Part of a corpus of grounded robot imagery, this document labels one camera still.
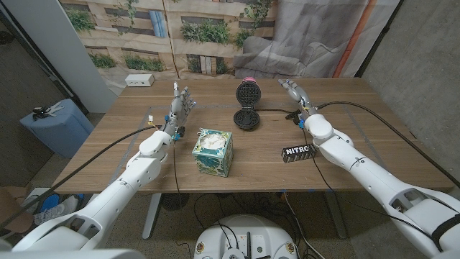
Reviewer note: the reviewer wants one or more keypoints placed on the pink mini sandwich press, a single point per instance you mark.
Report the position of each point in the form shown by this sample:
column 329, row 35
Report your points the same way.
column 248, row 94

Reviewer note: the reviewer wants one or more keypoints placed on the blue fabric ottoman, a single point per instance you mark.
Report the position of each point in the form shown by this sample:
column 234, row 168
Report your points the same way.
column 59, row 131

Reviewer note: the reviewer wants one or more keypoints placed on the bunch of keys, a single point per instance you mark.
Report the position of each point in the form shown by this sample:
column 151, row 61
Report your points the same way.
column 43, row 111

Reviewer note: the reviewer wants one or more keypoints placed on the white square pillar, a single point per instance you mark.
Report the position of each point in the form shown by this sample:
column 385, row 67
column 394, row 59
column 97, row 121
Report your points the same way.
column 61, row 46

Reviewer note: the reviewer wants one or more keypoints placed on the white grey sneaker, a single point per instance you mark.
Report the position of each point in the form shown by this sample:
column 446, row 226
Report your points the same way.
column 57, row 212

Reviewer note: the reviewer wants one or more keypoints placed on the white power strip box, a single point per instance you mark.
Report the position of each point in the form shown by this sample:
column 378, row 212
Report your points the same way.
column 139, row 80

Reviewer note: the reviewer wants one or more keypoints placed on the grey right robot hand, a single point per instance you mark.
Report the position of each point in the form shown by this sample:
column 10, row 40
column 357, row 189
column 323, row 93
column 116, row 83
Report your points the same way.
column 298, row 95

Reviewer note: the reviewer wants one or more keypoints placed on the teal leaf print tissue box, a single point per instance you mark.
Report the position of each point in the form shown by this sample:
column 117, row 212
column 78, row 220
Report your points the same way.
column 212, row 160

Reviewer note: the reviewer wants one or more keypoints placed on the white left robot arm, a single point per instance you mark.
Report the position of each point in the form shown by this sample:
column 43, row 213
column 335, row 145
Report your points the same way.
column 118, row 194

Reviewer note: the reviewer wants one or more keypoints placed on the white table leg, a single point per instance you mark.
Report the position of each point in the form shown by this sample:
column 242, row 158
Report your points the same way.
column 151, row 216

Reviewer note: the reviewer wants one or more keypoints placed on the black Nitro golf ball box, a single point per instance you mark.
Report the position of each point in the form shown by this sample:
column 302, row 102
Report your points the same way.
column 296, row 153

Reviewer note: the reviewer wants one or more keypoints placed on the brown trouser leg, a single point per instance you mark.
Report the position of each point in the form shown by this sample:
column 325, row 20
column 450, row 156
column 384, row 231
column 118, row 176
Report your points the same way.
column 14, row 210

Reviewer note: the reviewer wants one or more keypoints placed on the white robot torso base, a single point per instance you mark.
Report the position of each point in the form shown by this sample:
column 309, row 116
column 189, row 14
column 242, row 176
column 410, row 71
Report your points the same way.
column 246, row 234

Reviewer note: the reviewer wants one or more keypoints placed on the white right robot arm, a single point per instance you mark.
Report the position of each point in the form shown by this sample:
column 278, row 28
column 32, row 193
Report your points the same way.
column 373, row 176

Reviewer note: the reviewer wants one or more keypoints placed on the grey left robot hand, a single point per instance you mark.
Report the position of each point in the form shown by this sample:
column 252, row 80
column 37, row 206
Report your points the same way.
column 177, row 111

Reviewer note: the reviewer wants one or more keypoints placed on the black round floor disc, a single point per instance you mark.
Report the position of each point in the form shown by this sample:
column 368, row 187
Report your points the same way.
column 175, row 201

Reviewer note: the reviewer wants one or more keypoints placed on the grey table leg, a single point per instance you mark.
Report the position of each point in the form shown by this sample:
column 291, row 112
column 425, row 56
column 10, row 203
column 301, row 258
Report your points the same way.
column 336, row 216

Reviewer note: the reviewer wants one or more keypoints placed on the white foot pedal blue pads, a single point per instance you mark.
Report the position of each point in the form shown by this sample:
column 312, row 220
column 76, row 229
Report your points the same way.
column 50, row 201

